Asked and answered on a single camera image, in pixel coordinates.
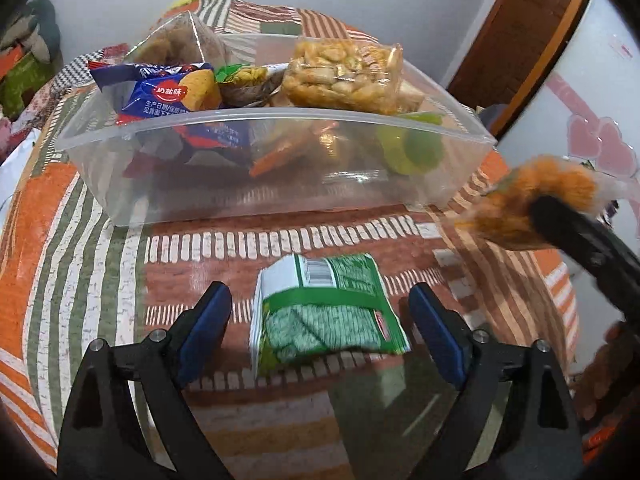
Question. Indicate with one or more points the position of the blue biscuit snack bag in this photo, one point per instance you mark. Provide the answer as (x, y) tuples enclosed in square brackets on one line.
[(139, 91)]

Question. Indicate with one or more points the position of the peanut brittle clear pack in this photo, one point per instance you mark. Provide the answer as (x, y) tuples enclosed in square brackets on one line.
[(347, 74)]

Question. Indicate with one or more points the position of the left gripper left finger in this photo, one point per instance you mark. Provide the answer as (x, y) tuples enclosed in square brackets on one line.
[(101, 437)]

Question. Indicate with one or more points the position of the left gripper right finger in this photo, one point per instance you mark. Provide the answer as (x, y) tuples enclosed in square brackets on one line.
[(512, 417)]

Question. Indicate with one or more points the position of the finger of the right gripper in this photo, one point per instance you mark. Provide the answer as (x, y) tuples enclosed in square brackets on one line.
[(613, 266)]

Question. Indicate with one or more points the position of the wooden door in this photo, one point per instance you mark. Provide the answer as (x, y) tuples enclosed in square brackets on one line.
[(512, 53)]

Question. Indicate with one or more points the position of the white plastic bag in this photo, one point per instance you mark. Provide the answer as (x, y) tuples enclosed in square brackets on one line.
[(12, 169)]

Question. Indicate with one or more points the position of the patchwork orange green quilt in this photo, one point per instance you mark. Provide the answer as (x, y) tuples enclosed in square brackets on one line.
[(68, 275)]

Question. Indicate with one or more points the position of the clear bag brown snacks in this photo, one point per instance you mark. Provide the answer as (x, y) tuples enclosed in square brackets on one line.
[(181, 39)]

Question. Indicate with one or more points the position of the long cracker pack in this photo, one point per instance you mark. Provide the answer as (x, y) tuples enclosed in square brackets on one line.
[(282, 143)]

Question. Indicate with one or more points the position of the green snack packet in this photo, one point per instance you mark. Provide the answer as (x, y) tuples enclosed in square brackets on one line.
[(305, 307)]

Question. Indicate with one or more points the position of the green jelly cup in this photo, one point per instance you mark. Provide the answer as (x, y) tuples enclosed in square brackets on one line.
[(408, 151)]

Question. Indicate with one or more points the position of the yellow noodle snack bag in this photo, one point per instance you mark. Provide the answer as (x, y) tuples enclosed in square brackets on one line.
[(242, 85)]

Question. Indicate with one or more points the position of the clear plastic storage bin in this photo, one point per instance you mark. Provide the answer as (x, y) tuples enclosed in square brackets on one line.
[(139, 175)]

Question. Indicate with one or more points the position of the person's hand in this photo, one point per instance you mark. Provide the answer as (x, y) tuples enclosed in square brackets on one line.
[(608, 364)]

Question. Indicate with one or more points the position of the white decorated wardrobe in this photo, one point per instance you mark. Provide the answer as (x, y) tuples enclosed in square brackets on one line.
[(587, 109)]

